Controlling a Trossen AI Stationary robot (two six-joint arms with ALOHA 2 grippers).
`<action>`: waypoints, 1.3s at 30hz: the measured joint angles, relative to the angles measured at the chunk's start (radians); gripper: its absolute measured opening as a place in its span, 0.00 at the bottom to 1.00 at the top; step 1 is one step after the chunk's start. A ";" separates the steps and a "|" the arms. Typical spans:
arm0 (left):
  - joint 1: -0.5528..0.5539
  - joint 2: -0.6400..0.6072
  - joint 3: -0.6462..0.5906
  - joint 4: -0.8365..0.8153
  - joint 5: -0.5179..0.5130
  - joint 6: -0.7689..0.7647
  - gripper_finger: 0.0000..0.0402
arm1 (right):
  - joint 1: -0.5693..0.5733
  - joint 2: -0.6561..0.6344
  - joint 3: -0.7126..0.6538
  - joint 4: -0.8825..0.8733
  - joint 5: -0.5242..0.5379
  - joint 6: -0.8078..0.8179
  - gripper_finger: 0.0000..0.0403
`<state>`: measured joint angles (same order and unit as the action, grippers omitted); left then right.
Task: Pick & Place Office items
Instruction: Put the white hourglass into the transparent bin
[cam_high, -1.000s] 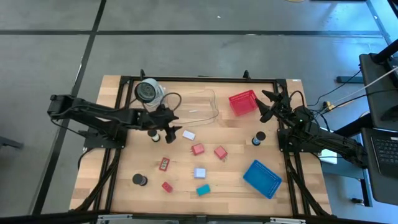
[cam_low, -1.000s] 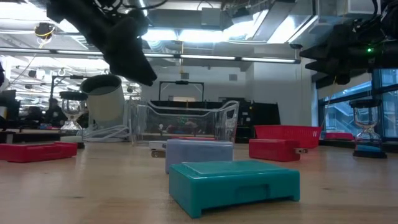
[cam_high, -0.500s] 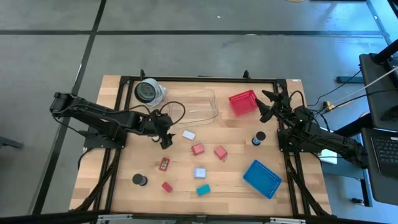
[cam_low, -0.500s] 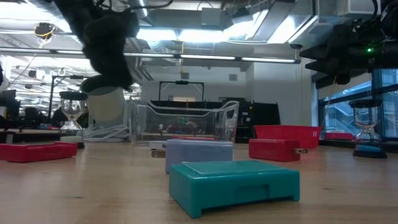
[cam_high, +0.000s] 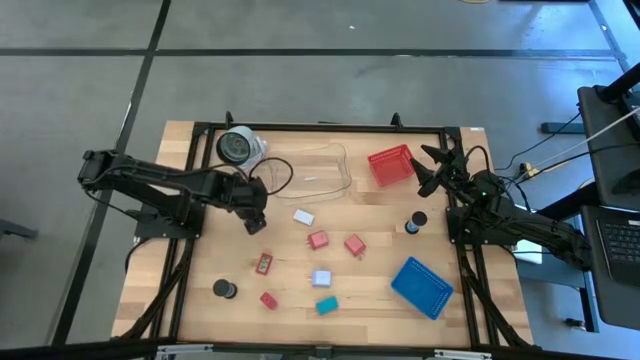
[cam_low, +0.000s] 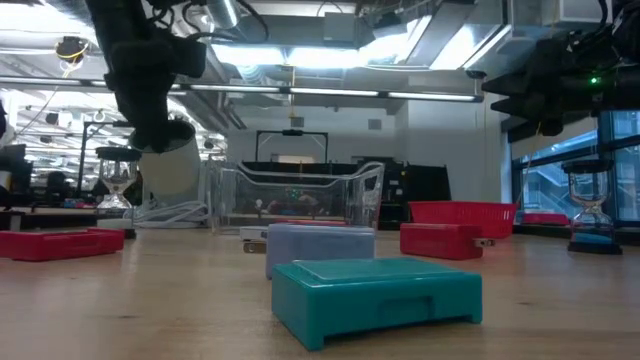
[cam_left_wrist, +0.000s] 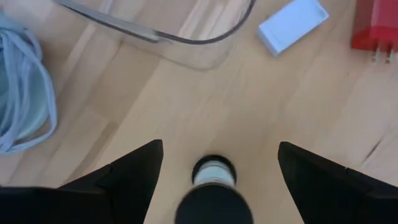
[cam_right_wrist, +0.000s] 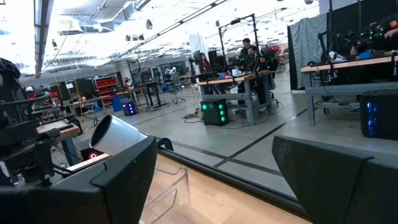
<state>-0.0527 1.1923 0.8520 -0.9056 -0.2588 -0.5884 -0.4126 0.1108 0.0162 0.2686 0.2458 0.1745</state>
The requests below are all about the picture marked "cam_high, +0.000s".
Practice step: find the black diagonal pole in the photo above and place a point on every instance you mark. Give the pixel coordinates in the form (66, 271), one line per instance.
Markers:
(620, 85)

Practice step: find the grey desk foot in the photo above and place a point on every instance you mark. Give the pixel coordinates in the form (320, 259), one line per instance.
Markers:
(550, 275)

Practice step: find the teal small box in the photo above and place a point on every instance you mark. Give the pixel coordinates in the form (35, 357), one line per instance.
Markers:
(327, 305)

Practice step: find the red plug charger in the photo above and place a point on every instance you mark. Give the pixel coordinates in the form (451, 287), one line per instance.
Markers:
(354, 244)
(318, 240)

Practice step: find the white cylindrical device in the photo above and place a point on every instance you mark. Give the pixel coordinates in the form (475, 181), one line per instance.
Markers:
(234, 145)

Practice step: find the clear plastic bin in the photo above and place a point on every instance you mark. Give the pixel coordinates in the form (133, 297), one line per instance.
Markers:
(325, 170)

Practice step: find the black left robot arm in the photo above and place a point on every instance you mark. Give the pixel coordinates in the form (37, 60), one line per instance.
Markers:
(150, 175)

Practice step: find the black laptop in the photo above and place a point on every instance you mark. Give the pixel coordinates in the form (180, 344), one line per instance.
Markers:
(622, 245)

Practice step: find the black rig bar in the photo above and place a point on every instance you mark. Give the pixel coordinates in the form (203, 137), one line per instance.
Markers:
(75, 350)

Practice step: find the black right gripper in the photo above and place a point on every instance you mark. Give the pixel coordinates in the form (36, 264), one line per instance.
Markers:
(452, 172)

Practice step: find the white flat box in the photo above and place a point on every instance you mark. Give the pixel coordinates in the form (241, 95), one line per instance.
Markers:
(303, 217)

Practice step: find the black hourglass blue sand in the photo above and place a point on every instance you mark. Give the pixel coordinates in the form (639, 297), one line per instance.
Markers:
(415, 222)

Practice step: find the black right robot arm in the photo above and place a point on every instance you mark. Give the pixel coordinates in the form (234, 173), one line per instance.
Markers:
(530, 225)

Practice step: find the dark grey chair foot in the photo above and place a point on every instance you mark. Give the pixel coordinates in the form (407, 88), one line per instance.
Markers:
(15, 230)

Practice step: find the pale blue plug charger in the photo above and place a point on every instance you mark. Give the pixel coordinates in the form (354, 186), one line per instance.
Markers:
(321, 278)

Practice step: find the black stand foot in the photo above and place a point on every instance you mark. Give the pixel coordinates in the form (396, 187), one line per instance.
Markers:
(560, 128)

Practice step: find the red digital timer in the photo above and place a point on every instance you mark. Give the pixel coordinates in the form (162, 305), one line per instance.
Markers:
(264, 263)

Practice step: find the red plastic basket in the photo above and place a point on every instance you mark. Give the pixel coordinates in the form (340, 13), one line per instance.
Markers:
(390, 165)

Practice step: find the yellow plug connector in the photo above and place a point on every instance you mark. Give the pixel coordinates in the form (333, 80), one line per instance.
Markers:
(529, 171)

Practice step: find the black desk leg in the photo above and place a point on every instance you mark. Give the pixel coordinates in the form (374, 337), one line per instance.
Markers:
(570, 202)

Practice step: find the blue plastic basket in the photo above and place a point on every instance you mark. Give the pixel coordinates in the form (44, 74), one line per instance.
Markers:
(422, 287)

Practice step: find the black hourglass white sand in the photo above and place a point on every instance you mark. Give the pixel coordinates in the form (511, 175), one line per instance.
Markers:
(224, 288)

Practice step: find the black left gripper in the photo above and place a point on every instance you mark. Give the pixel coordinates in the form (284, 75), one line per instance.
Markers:
(247, 195)

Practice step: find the small red block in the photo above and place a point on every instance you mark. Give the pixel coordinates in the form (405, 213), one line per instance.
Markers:
(268, 300)

